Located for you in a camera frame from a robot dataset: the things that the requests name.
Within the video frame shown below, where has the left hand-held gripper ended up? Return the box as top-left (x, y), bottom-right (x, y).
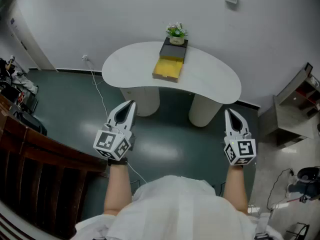
top-left (93, 100), bottom-right (137, 162)

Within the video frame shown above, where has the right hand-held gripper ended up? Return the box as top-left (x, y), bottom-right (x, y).
top-left (223, 109), bottom-right (258, 167)

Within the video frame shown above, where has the white kidney-shaped table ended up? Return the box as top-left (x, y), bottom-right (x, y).
top-left (101, 41), bottom-right (243, 128)

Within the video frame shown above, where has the yellow small drawer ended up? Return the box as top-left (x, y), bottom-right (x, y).
top-left (152, 55), bottom-right (185, 83)

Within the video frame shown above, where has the black drawer cabinet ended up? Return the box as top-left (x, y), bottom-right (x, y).
top-left (159, 36), bottom-right (189, 65)

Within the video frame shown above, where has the person's left forearm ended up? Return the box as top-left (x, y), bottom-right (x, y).
top-left (103, 163), bottom-right (133, 216)

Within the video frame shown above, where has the person's right forearm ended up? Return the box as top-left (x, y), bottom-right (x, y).
top-left (222, 165), bottom-right (250, 214)

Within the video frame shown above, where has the grey shelf unit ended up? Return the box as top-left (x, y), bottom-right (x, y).
top-left (258, 62), bottom-right (320, 150)

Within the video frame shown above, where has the black round device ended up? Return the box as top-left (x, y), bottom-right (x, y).
top-left (287, 166), bottom-right (320, 205)

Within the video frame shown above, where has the dark wooden furniture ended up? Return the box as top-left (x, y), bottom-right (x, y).
top-left (0, 93), bottom-right (109, 240)

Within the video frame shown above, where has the black bag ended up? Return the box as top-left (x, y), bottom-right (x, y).
top-left (12, 110), bottom-right (48, 136)

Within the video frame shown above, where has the potted flower plant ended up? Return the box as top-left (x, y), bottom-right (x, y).
top-left (165, 21), bottom-right (188, 46)

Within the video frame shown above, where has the person's white shirt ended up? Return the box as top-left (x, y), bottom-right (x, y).
top-left (74, 175), bottom-right (283, 240)

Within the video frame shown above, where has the pile of clutter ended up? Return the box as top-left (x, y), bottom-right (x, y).
top-left (0, 55), bottom-right (40, 95)

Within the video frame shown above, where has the black metal stand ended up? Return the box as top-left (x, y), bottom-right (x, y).
top-left (285, 222), bottom-right (311, 240)

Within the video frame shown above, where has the white cable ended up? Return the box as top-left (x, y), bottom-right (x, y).
top-left (84, 58), bottom-right (148, 185)

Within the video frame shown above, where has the black wrist strap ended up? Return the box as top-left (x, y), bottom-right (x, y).
top-left (107, 158), bottom-right (129, 166)

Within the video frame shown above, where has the black cable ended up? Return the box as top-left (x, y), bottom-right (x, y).
top-left (266, 168), bottom-right (295, 210)

